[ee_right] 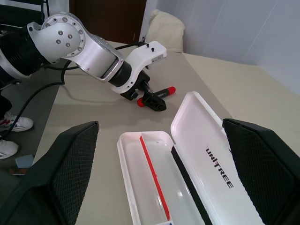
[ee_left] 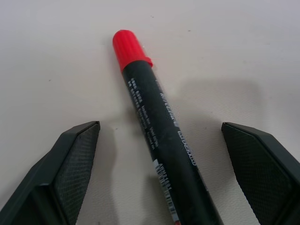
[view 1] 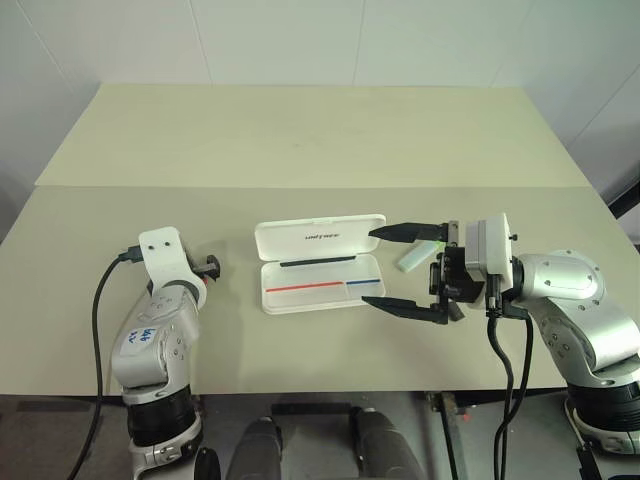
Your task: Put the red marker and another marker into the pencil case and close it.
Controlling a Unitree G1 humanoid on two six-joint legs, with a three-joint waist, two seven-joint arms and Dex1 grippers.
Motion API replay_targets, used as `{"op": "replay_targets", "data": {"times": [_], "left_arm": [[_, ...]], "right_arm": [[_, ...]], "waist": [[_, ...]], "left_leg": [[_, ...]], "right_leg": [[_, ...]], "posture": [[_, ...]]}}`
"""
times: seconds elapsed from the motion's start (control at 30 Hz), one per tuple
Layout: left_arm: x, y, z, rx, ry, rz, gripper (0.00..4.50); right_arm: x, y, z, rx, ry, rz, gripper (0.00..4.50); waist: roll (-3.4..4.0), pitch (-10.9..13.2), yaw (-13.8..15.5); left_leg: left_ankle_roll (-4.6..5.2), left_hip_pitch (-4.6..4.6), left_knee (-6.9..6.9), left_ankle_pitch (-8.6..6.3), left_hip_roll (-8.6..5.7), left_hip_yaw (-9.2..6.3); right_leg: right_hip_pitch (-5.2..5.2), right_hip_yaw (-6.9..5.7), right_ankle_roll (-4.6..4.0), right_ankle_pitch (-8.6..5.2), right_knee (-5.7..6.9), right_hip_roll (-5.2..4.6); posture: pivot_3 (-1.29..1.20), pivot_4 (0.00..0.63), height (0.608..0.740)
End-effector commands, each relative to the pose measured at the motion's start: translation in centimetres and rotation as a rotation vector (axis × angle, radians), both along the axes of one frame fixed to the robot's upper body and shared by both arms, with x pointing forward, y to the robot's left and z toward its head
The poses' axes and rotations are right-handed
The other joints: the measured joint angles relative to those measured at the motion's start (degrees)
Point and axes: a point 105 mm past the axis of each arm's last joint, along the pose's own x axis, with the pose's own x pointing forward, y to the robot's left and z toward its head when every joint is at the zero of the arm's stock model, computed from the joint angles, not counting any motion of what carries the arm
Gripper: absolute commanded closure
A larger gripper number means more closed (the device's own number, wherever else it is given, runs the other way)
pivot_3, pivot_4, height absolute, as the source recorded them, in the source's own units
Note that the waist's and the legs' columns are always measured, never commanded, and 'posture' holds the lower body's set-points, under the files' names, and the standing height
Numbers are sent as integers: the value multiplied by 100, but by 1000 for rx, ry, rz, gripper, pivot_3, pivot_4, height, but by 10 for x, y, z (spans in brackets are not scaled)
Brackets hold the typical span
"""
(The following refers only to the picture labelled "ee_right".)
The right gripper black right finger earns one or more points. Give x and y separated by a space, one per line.
269 168

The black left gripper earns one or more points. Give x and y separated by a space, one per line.
140 80

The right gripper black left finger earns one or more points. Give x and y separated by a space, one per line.
47 182

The red capped marker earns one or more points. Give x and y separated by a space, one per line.
171 89

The white Unitree pencil case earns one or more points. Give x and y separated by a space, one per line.
211 131

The small blue-grey box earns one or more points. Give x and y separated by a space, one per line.
24 161

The white sneaker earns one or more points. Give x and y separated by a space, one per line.
21 123
8 150

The white cloth bundle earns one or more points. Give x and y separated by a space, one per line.
166 28

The dark trouser leg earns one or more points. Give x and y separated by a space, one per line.
4 104

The dark brown door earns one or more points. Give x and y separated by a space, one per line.
105 18

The black background furniture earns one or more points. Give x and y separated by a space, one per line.
18 4

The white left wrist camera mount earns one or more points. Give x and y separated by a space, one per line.
143 58

